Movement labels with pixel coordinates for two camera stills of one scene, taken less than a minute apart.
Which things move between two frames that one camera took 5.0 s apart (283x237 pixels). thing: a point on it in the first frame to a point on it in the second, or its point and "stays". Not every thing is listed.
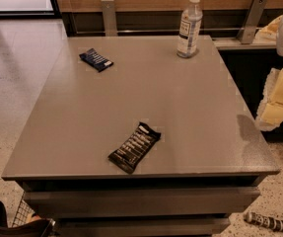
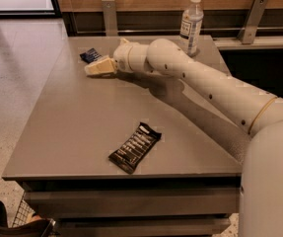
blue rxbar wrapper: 94,58 stays
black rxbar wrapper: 135,147 stays
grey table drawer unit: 140,206 stays
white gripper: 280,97 to 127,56
